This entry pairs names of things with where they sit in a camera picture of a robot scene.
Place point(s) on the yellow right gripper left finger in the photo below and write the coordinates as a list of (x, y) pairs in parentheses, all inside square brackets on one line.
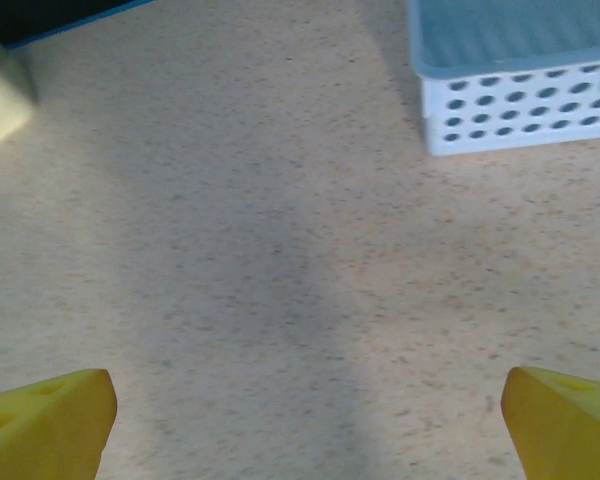
[(45, 425)]

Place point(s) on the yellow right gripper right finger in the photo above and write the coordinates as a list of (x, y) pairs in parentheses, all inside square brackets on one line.
[(565, 430)]

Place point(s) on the white perforated plastic basket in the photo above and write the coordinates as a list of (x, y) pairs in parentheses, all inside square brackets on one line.
[(480, 142)]

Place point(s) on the beige knife block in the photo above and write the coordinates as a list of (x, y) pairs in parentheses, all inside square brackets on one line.
[(0, 100)]

